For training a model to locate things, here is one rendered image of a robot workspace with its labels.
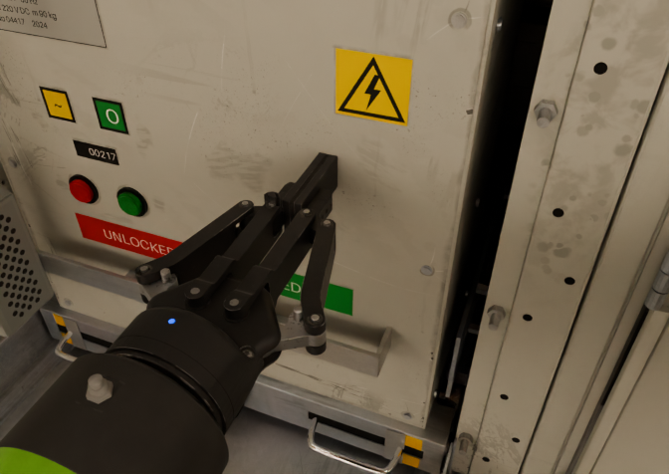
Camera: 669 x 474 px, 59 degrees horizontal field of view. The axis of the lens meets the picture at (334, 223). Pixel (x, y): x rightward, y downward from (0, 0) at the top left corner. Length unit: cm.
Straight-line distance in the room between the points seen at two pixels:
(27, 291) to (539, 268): 52
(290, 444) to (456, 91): 49
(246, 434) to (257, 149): 39
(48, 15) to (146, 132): 12
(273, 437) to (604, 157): 51
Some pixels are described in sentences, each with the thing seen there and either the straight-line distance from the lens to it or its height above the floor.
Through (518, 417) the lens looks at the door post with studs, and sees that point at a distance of 63.
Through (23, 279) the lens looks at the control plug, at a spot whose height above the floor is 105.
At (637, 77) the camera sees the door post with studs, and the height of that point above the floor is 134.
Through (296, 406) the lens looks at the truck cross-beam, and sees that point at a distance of 71.
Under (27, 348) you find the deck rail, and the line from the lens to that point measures 89.
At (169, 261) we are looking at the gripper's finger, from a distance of 39.
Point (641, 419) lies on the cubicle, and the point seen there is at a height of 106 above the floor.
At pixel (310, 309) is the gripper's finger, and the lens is 34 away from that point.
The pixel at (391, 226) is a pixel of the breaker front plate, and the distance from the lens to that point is 49.
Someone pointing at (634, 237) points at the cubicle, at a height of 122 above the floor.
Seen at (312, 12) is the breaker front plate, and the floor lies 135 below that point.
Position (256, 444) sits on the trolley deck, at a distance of 76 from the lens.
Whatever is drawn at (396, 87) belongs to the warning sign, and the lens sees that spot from 42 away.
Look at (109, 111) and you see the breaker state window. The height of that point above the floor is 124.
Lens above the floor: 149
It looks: 38 degrees down
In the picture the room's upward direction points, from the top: straight up
